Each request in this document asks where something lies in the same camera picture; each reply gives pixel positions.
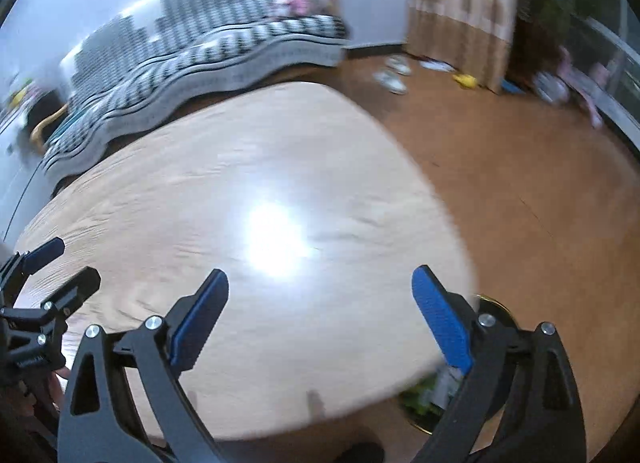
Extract yellow green wrapper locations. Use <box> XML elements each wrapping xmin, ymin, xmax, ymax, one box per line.
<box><xmin>400</xmin><ymin>378</ymin><xmax>444</xmax><ymax>415</ymax></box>

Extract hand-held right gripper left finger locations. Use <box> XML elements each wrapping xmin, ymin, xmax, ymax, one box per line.
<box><xmin>57</xmin><ymin>269</ymin><xmax>230</xmax><ymax>463</ymax></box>

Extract dark rounded object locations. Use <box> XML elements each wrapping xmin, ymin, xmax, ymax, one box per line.
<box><xmin>332</xmin><ymin>438</ymin><xmax>386</xmax><ymax>463</ymax></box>

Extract white cabinet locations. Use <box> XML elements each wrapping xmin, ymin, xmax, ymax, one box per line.
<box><xmin>0</xmin><ymin>73</ymin><xmax>66</xmax><ymax>240</ymax></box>

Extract dark bin with gold rim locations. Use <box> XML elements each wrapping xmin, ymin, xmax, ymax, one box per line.
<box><xmin>397</xmin><ymin>293</ymin><xmax>523</xmax><ymax>439</ymax></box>

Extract wooden frame sofa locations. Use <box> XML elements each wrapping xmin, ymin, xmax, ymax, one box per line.
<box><xmin>30</xmin><ymin>0</ymin><xmax>351</xmax><ymax>179</ymax></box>

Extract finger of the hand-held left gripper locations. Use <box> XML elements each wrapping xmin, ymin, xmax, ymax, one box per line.
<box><xmin>0</xmin><ymin>237</ymin><xmax>66</xmax><ymax>296</ymax></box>
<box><xmin>0</xmin><ymin>267</ymin><xmax>101</xmax><ymax>331</ymax></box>

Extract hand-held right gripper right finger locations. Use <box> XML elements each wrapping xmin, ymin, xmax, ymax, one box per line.
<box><xmin>411</xmin><ymin>265</ymin><xmax>587</xmax><ymax>463</ymax></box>

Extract beige patterned curtain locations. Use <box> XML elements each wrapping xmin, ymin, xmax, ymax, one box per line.
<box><xmin>407</xmin><ymin>0</ymin><xmax>519</xmax><ymax>94</ymax></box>

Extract black white striped sofa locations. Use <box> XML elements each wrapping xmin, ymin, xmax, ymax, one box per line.
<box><xmin>42</xmin><ymin>0</ymin><xmax>349</xmax><ymax>177</ymax></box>

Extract glass door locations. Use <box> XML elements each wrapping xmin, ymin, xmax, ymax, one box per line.
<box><xmin>570</xmin><ymin>0</ymin><xmax>640</xmax><ymax>149</ymax></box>

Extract pink toy frame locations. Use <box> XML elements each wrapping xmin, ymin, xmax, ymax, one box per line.
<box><xmin>532</xmin><ymin>46</ymin><xmax>614</xmax><ymax>130</ymax></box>

